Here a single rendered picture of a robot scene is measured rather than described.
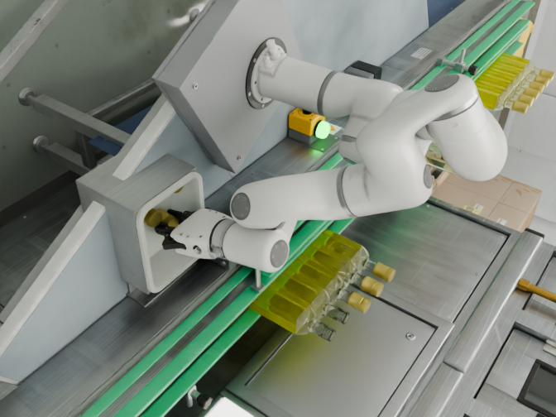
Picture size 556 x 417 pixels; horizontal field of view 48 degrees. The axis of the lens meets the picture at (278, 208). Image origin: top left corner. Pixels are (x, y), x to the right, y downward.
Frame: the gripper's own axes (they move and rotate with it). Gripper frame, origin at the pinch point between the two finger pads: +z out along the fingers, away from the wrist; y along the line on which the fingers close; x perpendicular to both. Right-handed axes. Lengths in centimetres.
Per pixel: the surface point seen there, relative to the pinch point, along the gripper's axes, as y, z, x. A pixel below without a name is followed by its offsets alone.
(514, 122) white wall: 597, 146, -294
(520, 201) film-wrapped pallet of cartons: 398, 70, -262
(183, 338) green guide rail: -10.8, -6.0, -20.3
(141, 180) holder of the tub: -2.7, 0.0, 11.7
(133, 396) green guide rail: -26.3, -7.8, -20.3
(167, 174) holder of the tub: 1.9, -2.4, 10.9
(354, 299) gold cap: 21.5, -25.9, -29.4
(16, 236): -2, 71, -20
